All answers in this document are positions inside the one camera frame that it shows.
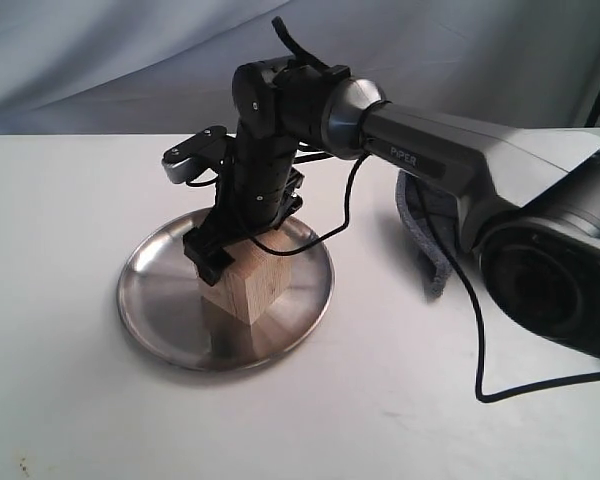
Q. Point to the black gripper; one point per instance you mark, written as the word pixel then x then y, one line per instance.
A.
pixel 258 193

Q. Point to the light wooden cube block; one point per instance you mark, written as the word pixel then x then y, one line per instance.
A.
pixel 252 283

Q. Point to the blue-grey fleece towel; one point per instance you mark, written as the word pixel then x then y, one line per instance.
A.
pixel 425 211

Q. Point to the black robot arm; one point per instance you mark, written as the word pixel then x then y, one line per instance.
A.
pixel 528 201

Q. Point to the round stainless steel plate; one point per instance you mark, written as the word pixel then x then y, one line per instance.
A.
pixel 160 303

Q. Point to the grey backdrop curtain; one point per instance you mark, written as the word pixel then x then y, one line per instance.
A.
pixel 95 67

